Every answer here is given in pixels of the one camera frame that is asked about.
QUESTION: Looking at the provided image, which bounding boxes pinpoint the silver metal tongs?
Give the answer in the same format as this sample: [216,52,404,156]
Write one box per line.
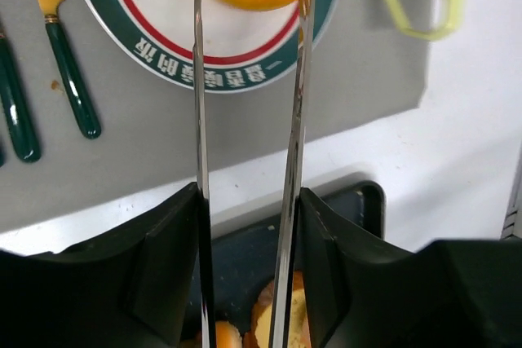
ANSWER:
[192,0,316,347]

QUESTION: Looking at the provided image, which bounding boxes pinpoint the white plate with green rim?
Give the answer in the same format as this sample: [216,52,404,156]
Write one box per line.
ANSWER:
[67,0,347,94]

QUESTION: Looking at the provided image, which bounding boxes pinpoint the grey placemat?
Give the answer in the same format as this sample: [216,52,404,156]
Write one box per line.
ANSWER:
[0,0,434,237]

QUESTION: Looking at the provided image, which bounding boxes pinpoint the aluminium side rail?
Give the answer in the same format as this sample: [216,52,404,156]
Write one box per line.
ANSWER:
[500,165,521,240]

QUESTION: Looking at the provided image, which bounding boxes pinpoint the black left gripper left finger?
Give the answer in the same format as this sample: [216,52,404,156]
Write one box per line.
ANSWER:
[1,183,198,347]

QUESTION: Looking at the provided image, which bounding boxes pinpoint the gold knife with green handle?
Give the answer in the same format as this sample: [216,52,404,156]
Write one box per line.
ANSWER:
[38,0,102,139]

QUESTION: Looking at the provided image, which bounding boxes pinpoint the gold fork with green handle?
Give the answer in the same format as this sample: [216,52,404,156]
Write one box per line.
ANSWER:
[1,29,42,163]

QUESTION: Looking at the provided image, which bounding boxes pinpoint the toasted bread slice with ham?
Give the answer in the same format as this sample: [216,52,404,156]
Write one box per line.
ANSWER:
[243,270,315,348]

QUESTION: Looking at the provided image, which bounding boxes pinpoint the small golden bread roll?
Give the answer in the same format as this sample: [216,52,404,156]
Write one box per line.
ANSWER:
[215,320,242,348]

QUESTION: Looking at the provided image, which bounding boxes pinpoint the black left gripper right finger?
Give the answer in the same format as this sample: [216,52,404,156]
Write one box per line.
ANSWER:
[300,189,521,347]

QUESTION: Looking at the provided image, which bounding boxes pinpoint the black serving tray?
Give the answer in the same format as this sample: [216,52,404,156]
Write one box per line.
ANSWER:
[213,181,386,335]

